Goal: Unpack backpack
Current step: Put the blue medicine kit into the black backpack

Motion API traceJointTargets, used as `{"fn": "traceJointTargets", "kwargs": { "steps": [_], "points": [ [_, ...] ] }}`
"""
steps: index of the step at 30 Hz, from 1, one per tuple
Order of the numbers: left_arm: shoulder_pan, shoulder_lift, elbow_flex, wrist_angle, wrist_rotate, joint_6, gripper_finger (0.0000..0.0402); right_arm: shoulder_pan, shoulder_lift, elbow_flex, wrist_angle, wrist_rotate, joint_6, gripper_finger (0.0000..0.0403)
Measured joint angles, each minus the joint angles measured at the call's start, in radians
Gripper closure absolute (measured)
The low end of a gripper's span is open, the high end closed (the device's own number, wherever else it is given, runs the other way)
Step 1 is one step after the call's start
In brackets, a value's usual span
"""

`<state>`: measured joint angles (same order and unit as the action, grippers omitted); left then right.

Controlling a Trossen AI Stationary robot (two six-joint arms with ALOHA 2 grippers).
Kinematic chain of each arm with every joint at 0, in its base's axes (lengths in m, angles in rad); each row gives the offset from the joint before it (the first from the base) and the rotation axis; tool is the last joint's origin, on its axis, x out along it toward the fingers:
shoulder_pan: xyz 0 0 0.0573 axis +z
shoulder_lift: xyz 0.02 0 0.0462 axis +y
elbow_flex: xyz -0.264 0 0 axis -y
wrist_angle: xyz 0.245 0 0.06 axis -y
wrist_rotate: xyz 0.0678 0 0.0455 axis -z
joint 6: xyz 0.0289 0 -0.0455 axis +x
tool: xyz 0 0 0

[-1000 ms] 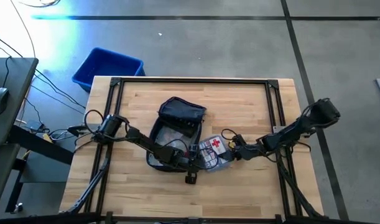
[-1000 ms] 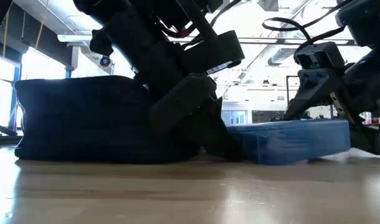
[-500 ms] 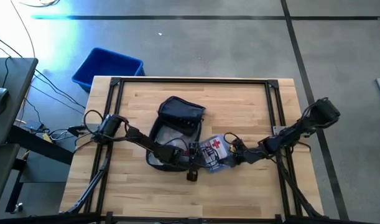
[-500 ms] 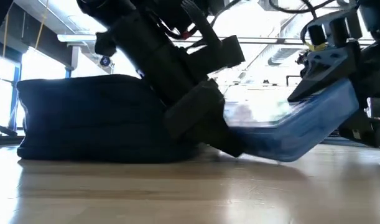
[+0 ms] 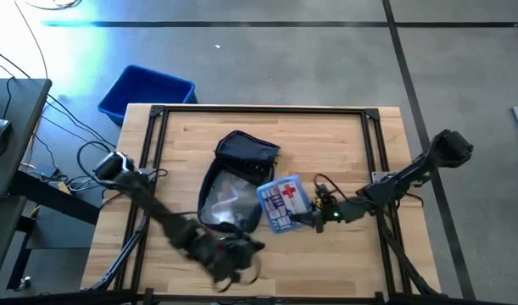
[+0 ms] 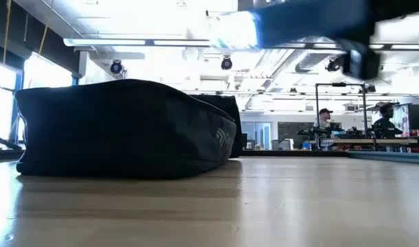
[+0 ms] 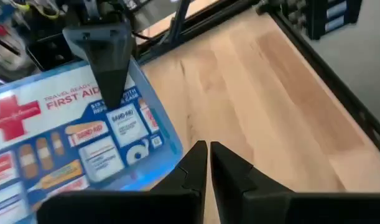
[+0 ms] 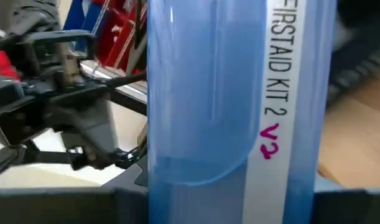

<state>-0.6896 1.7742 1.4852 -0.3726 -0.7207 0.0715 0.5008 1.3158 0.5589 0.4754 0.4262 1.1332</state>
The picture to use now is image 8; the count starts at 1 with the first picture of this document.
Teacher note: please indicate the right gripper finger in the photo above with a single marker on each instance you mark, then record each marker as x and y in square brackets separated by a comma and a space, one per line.
[130, 186]

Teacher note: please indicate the blue first aid kit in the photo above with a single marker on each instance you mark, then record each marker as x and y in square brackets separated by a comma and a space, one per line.
[208, 93]

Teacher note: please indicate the navy blue backpack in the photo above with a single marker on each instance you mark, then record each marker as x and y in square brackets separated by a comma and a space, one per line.
[357, 56]

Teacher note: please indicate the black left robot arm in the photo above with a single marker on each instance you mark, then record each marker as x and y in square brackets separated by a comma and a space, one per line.
[49, 157]

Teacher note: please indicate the red stacked object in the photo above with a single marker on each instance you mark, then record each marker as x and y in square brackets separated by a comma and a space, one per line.
[121, 31]

